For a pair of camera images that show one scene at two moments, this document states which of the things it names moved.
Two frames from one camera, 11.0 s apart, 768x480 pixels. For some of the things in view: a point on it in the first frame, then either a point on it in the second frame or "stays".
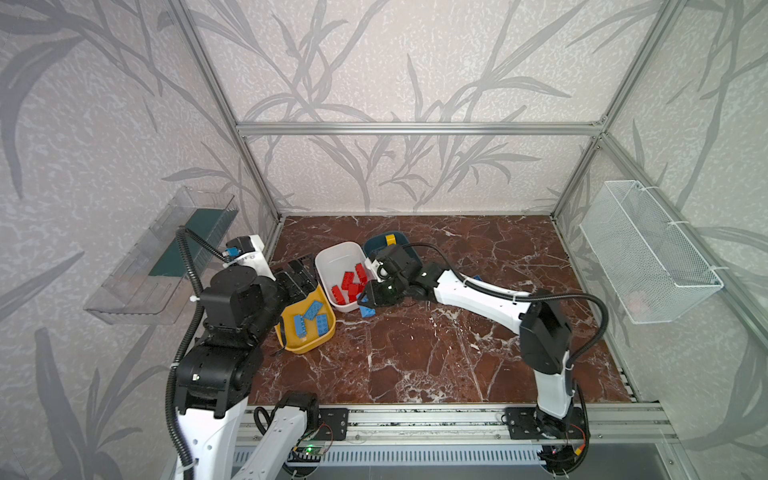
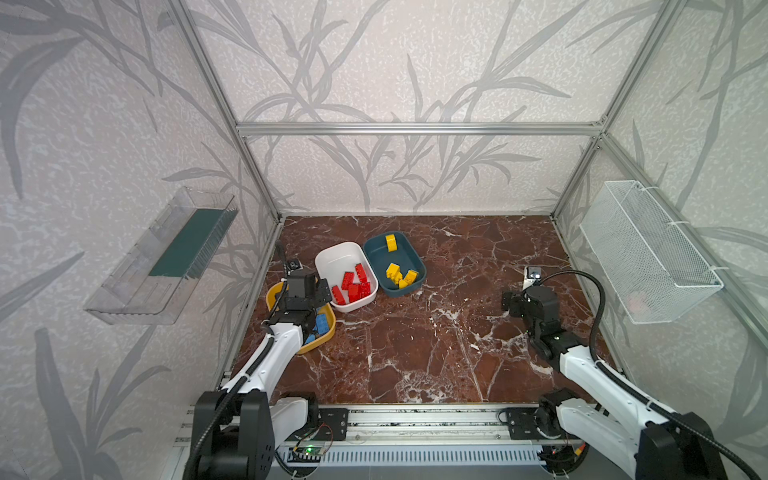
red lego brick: [353, 290] stays
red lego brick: [347, 280] stays
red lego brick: [339, 298] stays
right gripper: [381, 285] to [513, 303]
